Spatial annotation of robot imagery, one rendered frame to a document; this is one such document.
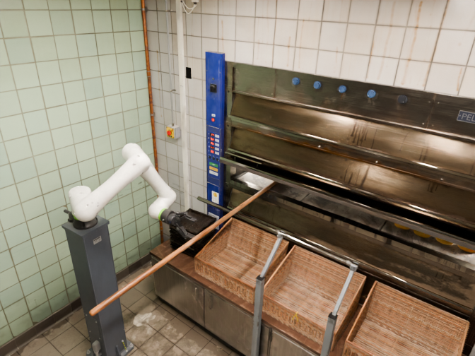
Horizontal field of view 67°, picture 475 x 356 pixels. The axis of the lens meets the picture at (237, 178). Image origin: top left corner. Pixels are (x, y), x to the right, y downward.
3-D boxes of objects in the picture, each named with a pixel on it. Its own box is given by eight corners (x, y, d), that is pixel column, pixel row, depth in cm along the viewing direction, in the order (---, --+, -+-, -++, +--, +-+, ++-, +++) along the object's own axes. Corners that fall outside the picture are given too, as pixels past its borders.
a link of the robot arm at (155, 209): (149, 218, 249) (142, 210, 241) (160, 205, 255) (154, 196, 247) (163, 225, 242) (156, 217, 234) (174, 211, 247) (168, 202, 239)
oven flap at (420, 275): (229, 207, 302) (235, 184, 298) (472, 310, 207) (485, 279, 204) (226, 207, 298) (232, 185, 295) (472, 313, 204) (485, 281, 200)
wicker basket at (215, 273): (230, 242, 314) (231, 215, 302) (287, 269, 285) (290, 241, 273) (193, 272, 279) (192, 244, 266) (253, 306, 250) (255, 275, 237)
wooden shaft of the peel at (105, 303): (92, 318, 165) (91, 313, 163) (88, 315, 166) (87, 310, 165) (280, 182, 289) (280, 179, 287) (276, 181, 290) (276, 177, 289)
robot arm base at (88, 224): (57, 218, 230) (55, 210, 227) (77, 208, 241) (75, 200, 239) (83, 232, 218) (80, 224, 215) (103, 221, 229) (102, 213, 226)
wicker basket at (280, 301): (290, 271, 283) (294, 243, 270) (360, 306, 253) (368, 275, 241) (256, 309, 248) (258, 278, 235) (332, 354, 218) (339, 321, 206)
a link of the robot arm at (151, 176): (132, 171, 232) (142, 174, 225) (143, 159, 237) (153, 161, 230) (162, 206, 255) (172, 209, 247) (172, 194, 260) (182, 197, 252)
